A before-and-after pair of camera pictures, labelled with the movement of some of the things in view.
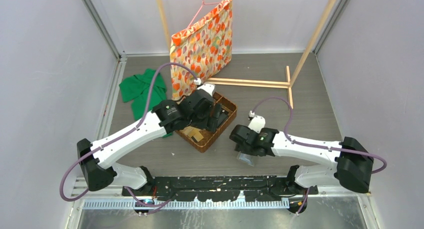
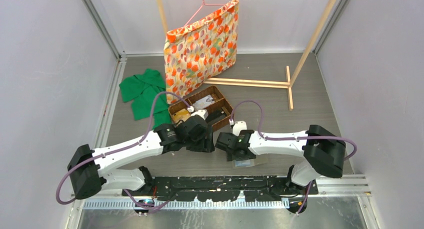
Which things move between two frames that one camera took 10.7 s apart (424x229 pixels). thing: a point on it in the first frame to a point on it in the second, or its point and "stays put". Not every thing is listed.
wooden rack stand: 270,84 stays put
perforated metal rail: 193,204 stays put
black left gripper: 210,124 to 206,144
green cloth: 136,89 stays put
